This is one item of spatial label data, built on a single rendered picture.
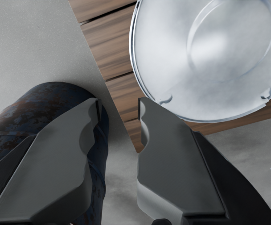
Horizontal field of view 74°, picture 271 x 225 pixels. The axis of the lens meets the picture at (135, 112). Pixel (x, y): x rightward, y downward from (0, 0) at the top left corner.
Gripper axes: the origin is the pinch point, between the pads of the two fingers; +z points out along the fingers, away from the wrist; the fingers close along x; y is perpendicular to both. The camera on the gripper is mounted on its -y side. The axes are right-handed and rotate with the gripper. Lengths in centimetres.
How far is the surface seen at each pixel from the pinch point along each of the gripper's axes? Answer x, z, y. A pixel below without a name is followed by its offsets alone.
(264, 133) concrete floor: 65, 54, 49
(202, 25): 11.1, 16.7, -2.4
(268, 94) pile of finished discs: 26.1, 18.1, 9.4
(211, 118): 16.2, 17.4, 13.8
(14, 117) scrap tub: -29.4, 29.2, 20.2
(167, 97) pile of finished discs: 7.5, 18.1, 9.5
